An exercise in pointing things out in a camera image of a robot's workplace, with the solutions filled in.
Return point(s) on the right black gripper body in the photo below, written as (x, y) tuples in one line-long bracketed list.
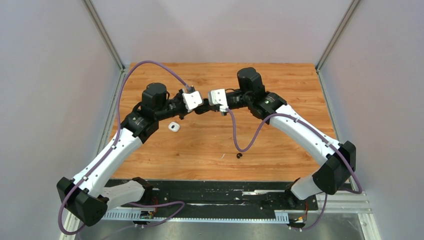
[(238, 99)]

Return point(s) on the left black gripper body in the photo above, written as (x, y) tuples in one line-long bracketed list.
[(174, 106)]

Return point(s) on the white earbud charging case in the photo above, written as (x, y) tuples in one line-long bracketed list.
[(174, 127)]

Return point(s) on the black earbud charging case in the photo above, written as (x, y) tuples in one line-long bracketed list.
[(204, 108)]

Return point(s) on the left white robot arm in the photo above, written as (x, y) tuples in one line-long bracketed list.
[(86, 195)]

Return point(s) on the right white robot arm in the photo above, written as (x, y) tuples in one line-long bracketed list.
[(336, 160)]

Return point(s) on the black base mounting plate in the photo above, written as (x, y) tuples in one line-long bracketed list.
[(245, 200)]

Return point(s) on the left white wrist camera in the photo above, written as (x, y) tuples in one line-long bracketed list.
[(192, 100)]

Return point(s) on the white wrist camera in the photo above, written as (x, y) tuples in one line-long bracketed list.
[(192, 100), (217, 100)]

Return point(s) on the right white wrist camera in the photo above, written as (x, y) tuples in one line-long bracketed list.
[(217, 100)]

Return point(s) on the left aluminium corner post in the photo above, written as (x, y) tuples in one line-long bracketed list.
[(96, 19)]

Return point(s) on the aluminium corner post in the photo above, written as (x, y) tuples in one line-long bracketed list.
[(352, 7), (96, 19)]

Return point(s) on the aluminium frame rail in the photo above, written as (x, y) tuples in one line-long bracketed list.
[(342, 202)]

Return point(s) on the right aluminium corner post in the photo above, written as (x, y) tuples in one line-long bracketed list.
[(352, 7)]

